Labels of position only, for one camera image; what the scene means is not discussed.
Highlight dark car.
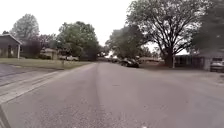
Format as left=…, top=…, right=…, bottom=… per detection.
left=119, top=57, right=141, bottom=69

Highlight broad green tree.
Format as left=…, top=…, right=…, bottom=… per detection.
left=105, top=25, right=149, bottom=61

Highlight grey asphalt road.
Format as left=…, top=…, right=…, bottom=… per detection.
left=0, top=61, right=224, bottom=128

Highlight big leafy tree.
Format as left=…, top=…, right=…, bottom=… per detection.
left=55, top=20, right=101, bottom=62

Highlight large spreading tree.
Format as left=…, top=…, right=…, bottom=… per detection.
left=125, top=0, right=209, bottom=68

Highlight grass lawn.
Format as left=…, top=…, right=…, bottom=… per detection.
left=0, top=57, right=93, bottom=71

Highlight low building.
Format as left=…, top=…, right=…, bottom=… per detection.
left=173, top=49, right=224, bottom=72

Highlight dark bush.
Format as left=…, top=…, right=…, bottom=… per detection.
left=19, top=39, right=43, bottom=60

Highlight tall pale green tree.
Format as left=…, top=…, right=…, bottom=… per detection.
left=9, top=13, right=41, bottom=44

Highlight concrete kerb strip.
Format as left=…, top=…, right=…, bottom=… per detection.
left=0, top=62, right=98, bottom=105

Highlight concrete driveway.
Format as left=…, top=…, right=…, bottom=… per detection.
left=0, top=63, right=64, bottom=88

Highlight vehicle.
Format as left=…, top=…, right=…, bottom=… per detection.
left=209, top=56, right=224, bottom=73

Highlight brick house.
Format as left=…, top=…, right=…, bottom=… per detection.
left=0, top=33, right=23, bottom=60

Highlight dark tree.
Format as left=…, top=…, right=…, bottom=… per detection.
left=192, top=0, right=224, bottom=56

